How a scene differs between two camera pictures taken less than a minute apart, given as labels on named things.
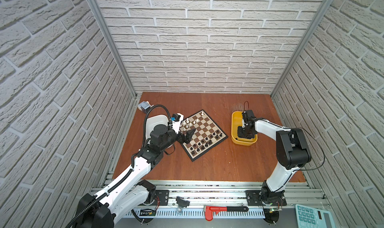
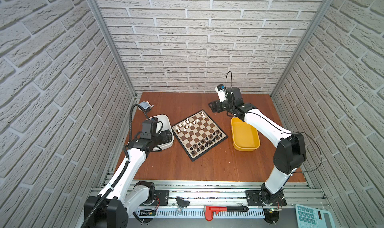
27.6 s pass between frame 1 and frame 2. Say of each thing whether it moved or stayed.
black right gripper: moved
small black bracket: stayed
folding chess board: stayed
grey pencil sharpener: stayed
